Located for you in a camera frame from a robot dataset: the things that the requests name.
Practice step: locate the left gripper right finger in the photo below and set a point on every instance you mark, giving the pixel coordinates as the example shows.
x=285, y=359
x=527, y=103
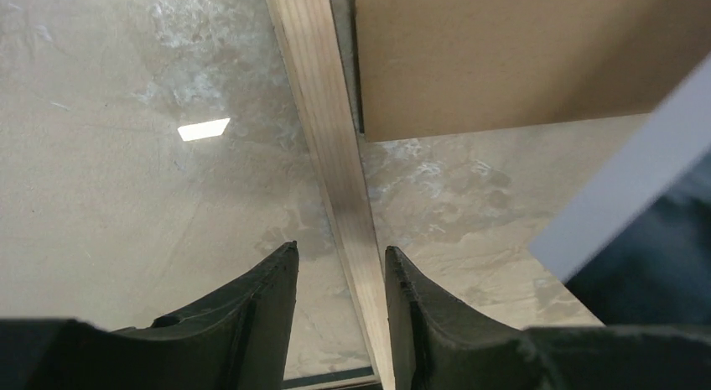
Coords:
x=439, y=342

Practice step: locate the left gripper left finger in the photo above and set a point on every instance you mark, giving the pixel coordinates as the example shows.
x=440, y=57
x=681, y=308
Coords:
x=235, y=337

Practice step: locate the clear acrylic sheet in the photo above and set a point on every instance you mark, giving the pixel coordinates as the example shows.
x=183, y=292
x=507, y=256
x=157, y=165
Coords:
x=151, y=152

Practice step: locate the printed photo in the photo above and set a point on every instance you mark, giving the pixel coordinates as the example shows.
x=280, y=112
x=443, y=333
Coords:
x=633, y=246

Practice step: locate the brown cardboard backing board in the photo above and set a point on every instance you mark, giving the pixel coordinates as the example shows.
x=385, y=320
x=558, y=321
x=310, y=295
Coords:
x=434, y=67

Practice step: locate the black wooden picture frame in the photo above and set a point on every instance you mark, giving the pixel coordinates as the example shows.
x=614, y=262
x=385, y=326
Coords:
x=307, y=38

